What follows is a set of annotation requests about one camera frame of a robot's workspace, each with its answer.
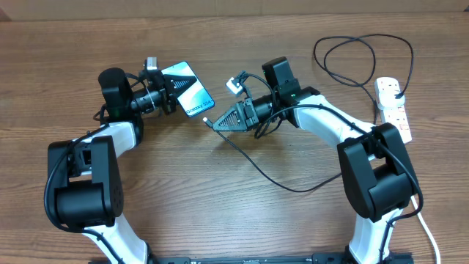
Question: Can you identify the blue Galaxy smartphone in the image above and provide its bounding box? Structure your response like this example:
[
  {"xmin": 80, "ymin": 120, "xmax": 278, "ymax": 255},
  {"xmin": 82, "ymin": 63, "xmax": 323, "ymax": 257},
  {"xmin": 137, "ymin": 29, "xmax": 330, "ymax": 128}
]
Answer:
[{"xmin": 162, "ymin": 61, "xmax": 215, "ymax": 117}]

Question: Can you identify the black USB charging cable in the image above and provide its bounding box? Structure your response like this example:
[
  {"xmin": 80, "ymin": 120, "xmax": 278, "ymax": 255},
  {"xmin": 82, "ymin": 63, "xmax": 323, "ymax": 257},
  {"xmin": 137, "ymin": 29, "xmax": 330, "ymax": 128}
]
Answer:
[{"xmin": 202, "ymin": 34, "xmax": 415, "ymax": 194}]

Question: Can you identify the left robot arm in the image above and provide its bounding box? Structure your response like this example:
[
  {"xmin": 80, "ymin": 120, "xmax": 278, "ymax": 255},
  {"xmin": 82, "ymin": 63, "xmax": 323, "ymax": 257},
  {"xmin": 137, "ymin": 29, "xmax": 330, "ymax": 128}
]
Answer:
[{"xmin": 43, "ymin": 67, "xmax": 198, "ymax": 263}]

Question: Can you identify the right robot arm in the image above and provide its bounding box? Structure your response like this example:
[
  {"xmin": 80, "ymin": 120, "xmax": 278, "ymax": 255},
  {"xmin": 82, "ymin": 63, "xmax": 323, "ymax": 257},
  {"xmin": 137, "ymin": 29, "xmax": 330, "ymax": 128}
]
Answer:
[{"xmin": 208, "ymin": 56, "xmax": 422, "ymax": 263}]

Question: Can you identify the white charger plug adapter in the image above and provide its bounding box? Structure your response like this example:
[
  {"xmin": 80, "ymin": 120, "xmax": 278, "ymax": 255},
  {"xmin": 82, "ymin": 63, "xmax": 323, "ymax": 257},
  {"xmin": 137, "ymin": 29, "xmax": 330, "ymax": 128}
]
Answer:
[{"xmin": 377, "ymin": 89, "xmax": 405, "ymax": 110}]

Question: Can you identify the white power strip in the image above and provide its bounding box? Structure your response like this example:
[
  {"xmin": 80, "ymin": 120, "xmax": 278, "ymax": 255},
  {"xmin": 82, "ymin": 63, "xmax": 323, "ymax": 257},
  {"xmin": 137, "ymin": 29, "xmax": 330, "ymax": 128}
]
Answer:
[{"xmin": 374, "ymin": 77, "xmax": 412, "ymax": 144}]

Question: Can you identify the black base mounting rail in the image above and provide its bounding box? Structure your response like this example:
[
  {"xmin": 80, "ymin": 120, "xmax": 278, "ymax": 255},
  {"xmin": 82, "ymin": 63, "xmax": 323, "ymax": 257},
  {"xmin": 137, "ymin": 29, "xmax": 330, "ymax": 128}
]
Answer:
[{"xmin": 146, "ymin": 252, "xmax": 415, "ymax": 264}]

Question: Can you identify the white power strip cord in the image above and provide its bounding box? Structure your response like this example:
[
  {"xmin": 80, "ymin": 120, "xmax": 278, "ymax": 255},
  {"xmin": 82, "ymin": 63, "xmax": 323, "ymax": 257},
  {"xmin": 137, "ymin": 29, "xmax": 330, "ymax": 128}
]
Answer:
[{"xmin": 410, "ymin": 196, "xmax": 442, "ymax": 264}]

